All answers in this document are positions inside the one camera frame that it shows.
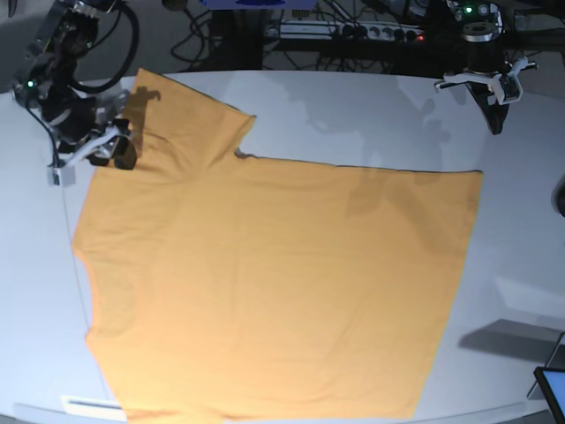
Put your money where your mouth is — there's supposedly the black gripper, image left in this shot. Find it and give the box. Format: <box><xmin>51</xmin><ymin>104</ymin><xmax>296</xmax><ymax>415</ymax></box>
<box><xmin>41</xmin><ymin>94</ymin><xmax>138</xmax><ymax>170</ymax></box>

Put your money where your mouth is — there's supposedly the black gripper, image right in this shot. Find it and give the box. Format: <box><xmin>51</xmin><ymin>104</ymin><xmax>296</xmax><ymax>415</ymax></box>
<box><xmin>463</xmin><ymin>40</ymin><xmax>510</xmax><ymax>134</ymax></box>

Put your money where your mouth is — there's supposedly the orange yellow T-shirt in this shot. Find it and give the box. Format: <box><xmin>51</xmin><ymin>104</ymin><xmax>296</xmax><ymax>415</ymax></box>
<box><xmin>73</xmin><ymin>70</ymin><xmax>483</xmax><ymax>423</ymax></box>

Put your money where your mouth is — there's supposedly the white power strip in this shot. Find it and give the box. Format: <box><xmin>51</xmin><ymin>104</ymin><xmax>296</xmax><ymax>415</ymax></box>
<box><xmin>265</xmin><ymin>19</ymin><xmax>426</xmax><ymax>43</ymax></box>

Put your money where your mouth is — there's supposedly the grey tablet stand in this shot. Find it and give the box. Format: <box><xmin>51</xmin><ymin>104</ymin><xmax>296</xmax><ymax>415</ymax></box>
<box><xmin>526</xmin><ymin>332</ymin><xmax>564</xmax><ymax>400</ymax></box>

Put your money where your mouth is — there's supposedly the tablet screen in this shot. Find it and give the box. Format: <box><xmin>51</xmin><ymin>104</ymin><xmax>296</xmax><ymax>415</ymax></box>
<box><xmin>542</xmin><ymin>370</ymin><xmax>565</xmax><ymax>424</ymax></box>

